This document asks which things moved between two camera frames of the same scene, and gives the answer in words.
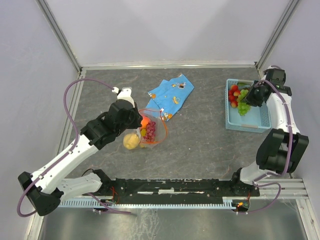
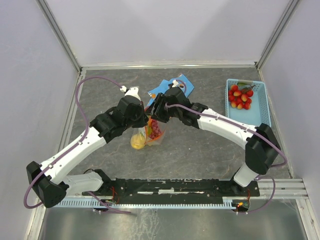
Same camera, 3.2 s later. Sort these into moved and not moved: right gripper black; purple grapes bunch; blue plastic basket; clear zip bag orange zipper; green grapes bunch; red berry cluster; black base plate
Moved: right gripper black; clear zip bag orange zipper; green grapes bunch; purple grapes bunch
Not moved: red berry cluster; blue plastic basket; black base plate
